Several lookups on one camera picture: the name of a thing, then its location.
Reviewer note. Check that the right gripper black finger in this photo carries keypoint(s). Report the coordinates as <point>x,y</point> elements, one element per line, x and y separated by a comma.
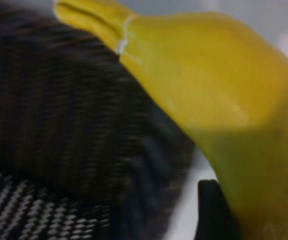
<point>211,215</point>

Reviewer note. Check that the yellow banana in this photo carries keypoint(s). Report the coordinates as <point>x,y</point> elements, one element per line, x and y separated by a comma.
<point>221,87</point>

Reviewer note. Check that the dark brown woven basket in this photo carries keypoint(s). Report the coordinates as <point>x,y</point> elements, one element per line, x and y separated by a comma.
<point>59,112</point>

